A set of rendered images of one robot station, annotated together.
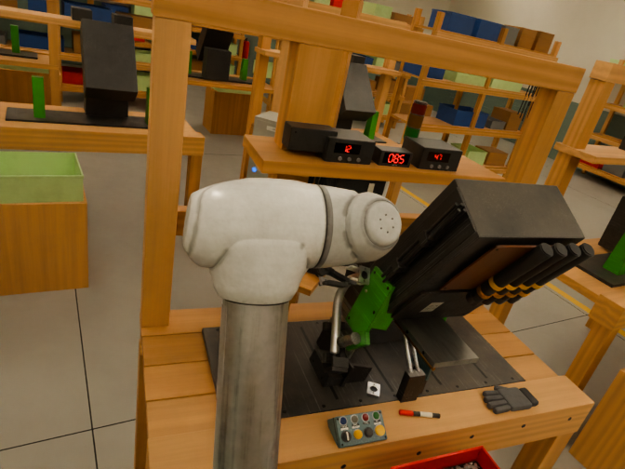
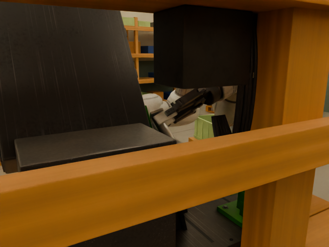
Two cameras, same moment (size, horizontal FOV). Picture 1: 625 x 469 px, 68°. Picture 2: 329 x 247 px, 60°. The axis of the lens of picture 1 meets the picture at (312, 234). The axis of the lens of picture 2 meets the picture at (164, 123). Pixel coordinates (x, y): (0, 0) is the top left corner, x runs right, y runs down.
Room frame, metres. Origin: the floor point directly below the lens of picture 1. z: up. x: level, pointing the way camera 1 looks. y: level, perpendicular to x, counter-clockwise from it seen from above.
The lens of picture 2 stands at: (2.09, -0.22, 1.41)
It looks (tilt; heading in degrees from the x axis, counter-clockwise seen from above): 14 degrees down; 176
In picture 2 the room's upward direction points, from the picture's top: straight up
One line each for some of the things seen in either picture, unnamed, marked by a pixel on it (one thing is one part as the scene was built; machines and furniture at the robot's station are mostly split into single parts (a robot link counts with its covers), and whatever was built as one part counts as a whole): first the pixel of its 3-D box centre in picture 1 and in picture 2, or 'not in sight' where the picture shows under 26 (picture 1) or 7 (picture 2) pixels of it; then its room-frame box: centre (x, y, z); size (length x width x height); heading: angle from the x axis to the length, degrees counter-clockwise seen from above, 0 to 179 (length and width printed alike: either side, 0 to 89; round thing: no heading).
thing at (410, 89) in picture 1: (404, 102); not in sight; (11.42, -1.45, 0.37); 1.20 x 0.81 x 0.74; 125
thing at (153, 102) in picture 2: not in sight; (150, 112); (0.48, -0.18, 1.08); 0.18 x 0.16 x 0.22; 112
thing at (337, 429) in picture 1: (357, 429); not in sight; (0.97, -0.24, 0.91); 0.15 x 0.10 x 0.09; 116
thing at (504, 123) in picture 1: (467, 103); not in sight; (7.16, -1.81, 1.14); 2.45 x 0.55 x 2.28; 123
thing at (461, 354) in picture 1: (419, 322); not in sight; (1.27, -0.40, 1.11); 0.39 x 0.16 x 0.03; 26
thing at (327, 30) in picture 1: (404, 45); not in sight; (1.60, -0.15, 1.89); 1.50 x 0.09 x 0.09; 116
